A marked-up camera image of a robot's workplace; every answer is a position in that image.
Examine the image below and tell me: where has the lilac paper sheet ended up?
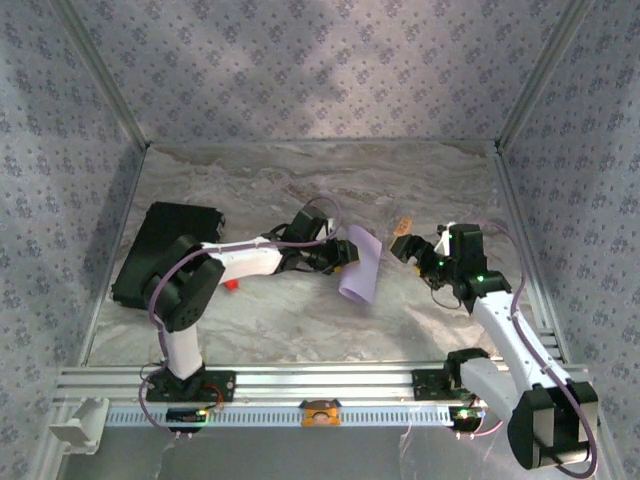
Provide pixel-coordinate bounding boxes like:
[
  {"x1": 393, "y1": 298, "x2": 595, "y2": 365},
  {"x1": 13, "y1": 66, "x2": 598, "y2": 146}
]
[{"x1": 338, "y1": 223, "x2": 384, "y2": 305}]

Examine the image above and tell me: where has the cartoon face sticker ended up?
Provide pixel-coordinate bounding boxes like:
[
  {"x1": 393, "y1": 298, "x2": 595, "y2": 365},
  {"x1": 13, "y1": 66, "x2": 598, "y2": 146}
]
[{"x1": 299, "y1": 398, "x2": 344, "y2": 429}]

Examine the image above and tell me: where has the black rectangular box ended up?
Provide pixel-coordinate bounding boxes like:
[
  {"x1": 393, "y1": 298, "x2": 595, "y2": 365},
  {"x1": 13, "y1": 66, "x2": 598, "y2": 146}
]
[{"x1": 110, "y1": 201, "x2": 227, "y2": 314}]

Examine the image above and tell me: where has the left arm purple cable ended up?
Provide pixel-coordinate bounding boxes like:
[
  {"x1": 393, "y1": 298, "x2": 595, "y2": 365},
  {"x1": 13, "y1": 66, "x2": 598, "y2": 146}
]
[{"x1": 138, "y1": 195, "x2": 343, "y2": 442}]

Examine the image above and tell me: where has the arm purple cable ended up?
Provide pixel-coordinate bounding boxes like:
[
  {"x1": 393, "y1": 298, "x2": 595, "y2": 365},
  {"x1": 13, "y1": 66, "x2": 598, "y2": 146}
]
[
  {"x1": 457, "y1": 219, "x2": 600, "y2": 479},
  {"x1": 138, "y1": 195, "x2": 343, "y2": 442}
]

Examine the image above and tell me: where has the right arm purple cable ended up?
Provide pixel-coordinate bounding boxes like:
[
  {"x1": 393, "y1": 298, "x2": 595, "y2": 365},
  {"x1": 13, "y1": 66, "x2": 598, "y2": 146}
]
[{"x1": 457, "y1": 219, "x2": 600, "y2": 479}]

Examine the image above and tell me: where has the aluminium side rail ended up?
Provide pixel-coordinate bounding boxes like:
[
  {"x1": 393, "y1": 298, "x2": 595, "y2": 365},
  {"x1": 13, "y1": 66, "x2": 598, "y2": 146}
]
[
  {"x1": 493, "y1": 144, "x2": 571, "y2": 362},
  {"x1": 77, "y1": 144, "x2": 151, "y2": 369}
]

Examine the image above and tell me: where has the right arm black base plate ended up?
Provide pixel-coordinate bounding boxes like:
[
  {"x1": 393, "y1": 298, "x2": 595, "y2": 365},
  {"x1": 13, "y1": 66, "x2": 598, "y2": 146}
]
[{"x1": 411, "y1": 367, "x2": 504, "y2": 402}]

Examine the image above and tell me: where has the aluminium rear rail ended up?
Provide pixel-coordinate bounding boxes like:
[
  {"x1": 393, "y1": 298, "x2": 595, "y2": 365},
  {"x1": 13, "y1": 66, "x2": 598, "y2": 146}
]
[{"x1": 144, "y1": 138, "x2": 501, "y2": 150}]

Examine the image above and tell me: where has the aluminium mounting rail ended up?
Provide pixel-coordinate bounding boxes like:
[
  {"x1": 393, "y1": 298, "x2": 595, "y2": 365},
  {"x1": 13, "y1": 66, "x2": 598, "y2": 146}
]
[{"x1": 52, "y1": 363, "x2": 596, "y2": 405}]

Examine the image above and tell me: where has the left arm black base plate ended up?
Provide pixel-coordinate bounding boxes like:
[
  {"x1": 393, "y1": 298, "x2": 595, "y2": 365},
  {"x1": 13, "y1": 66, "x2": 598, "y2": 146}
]
[{"x1": 144, "y1": 368, "x2": 237, "y2": 404}]

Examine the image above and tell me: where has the slotted grey cable duct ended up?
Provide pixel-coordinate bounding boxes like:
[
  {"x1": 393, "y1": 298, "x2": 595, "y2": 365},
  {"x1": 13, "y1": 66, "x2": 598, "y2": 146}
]
[{"x1": 103, "y1": 403, "x2": 457, "y2": 429}]

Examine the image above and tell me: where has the aluminium corner post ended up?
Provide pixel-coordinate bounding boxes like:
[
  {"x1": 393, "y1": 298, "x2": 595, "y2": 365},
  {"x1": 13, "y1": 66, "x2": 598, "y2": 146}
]
[{"x1": 494, "y1": 0, "x2": 597, "y2": 151}]

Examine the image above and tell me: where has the white plastic bracket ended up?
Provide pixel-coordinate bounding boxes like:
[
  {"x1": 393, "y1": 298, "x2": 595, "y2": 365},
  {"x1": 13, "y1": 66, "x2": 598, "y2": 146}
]
[{"x1": 47, "y1": 397, "x2": 110, "y2": 456}]

